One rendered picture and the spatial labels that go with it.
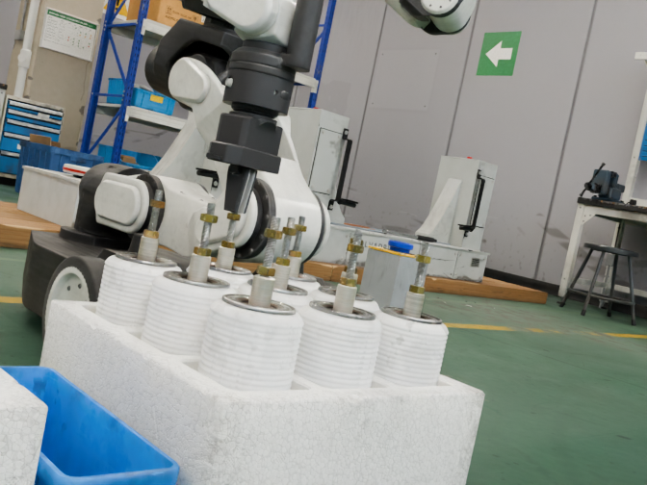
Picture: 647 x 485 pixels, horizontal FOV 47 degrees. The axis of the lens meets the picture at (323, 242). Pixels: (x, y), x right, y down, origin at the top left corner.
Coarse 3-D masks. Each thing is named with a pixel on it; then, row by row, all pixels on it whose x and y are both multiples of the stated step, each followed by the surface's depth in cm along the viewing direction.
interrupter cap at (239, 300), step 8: (224, 296) 74; (232, 296) 76; (240, 296) 77; (248, 296) 79; (232, 304) 73; (240, 304) 72; (248, 304) 73; (272, 304) 77; (280, 304) 77; (264, 312) 72; (272, 312) 72; (280, 312) 73; (288, 312) 74
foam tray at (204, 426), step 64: (64, 320) 90; (128, 384) 78; (192, 384) 69; (384, 384) 85; (448, 384) 93; (192, 448) 68; (256, 448) 68; (320, 448) 74; (384, 448) 81; (448, 448) 88
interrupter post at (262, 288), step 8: (256, 280) 75; (264, 280) 74; (272, 280) 75; (256, 288) 75; (264, 288) 74; (272, 288) 75; (256, 296) 75; (264, 296) 75; (256, 304) 75; (264, 304) 75
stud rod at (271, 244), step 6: (276, 222) 75; (270, 228) 75; (276, 228) 75; (270, 240) 75; (270, 246) 75; (270, 252) 75; (270, 258) 75; (264, 264) 75; (270, 264) 75; (264, 276) 75
